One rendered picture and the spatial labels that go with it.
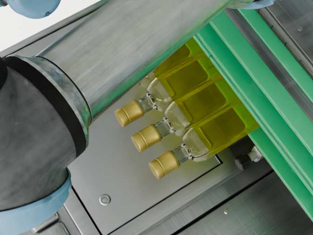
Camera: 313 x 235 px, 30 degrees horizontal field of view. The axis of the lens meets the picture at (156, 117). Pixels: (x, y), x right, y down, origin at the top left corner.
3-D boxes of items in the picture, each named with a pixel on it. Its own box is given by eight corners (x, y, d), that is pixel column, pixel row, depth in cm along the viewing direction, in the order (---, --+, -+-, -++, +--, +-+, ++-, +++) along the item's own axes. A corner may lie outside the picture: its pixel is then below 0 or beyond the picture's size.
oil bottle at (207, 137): (268, 88, 112) (175, 144, 107) (274, 75, 107) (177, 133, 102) (285, 111, 111) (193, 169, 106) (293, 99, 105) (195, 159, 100)
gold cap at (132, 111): (133, 104, 109) (113, 115, 108) (133, 96, 106) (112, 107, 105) (144, 119, 108) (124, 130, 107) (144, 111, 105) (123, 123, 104)
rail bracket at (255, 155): (281, 131, 118) (227, 165, 115) (289, 118, 112) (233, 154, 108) (293, 147, 117) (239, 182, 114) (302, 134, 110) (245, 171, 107)
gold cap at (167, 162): (181, 170, 103) (160, 183, 102) (172, 161, 106) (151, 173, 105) (176, 155, 101) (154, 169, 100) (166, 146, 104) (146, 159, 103)
